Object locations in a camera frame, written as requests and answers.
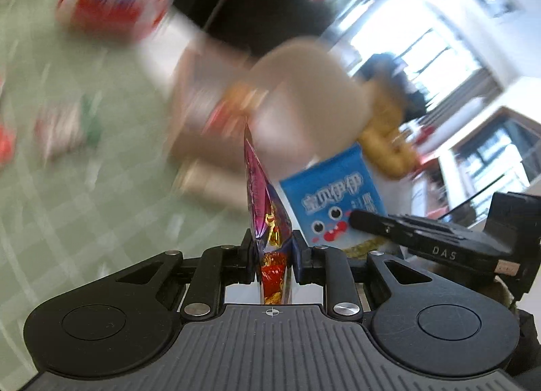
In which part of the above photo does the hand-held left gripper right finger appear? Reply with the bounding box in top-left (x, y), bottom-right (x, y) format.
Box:
top-left (291, 230), bottom-right (428, 321)

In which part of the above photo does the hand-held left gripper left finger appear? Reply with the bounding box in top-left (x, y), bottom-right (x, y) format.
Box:
top-left (116, 228), bottom-right (259, 321)

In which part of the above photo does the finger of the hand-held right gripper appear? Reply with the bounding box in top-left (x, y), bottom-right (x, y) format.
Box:
top-left (349, 209), bottom-right (468, 248)

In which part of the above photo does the magenta snack packet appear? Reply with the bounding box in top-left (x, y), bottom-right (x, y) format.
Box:
top-left (243, 116), bottom-right (297, 307)

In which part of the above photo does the blue snack packet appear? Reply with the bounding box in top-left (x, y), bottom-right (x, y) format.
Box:
top-left (279, 143), bottom-right (392, 259)

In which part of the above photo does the pink cardboard box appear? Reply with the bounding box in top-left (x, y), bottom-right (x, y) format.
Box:
top-left (167, 49), bottom-right (275, 206)

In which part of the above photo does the green white clear packet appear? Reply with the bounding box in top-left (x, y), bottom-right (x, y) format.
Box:
top-left (36, 95), bottom-right (102, 159)

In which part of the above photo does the yellow lounge chair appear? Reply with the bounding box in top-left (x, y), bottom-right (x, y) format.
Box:
top-left (359, 91), bottom-right (419, 178)

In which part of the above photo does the beige dining chair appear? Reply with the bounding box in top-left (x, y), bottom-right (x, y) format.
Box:
top-left (249, 36), bottom-right (373, 164)

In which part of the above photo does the dark jacket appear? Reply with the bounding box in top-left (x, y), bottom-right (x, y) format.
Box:
top-left (359, 51), bottom-right (427, 121)

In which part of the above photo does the green checkered tablecloth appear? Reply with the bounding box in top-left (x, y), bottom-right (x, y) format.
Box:
top-left (0, 0), bottom-right (254, 333)

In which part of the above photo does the black tank cabinet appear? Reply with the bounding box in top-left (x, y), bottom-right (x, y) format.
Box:
top-left (173, 0), bottom-right (334, 56)

